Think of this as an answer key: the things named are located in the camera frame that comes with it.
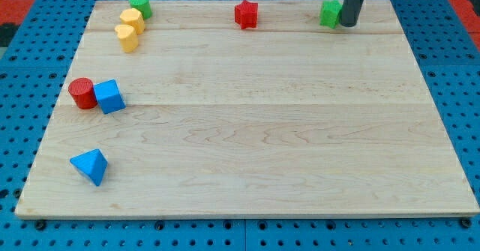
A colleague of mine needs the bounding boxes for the yellow pentagon block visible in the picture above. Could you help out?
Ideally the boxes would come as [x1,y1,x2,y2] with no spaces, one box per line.
[119,8,146,34]

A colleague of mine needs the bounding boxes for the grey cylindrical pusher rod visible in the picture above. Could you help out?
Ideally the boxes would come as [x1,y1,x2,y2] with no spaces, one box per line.
[340,0,364,27]

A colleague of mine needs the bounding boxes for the yellow heart block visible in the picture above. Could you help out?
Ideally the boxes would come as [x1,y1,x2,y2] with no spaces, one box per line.
[114,24,139,52]

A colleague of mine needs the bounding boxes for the light wooden board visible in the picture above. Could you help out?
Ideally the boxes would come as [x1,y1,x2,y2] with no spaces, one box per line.
[16,0,479,220]

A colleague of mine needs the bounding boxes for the green cube block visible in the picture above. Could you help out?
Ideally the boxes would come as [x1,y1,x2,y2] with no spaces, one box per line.
[319,0,342,28]

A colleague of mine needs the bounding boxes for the blue triangular prism block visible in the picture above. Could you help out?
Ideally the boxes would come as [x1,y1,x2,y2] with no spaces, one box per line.
[70,149,108,187]

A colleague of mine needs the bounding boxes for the red star block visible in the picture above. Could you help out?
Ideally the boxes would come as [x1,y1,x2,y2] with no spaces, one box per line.
[234,0,258,29]

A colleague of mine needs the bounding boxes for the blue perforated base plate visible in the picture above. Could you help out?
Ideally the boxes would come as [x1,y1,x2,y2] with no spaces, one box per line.
[1,0,479,250]

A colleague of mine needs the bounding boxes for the green cylinder block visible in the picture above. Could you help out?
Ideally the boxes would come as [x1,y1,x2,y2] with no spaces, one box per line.
[128,0,152,19]

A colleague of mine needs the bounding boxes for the blue cube block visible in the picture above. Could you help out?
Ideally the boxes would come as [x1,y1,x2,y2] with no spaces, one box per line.
[93,79,126,114]

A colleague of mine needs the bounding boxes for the red cylinder block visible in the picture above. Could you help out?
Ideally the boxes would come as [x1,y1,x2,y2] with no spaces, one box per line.
[68,77,98,109]

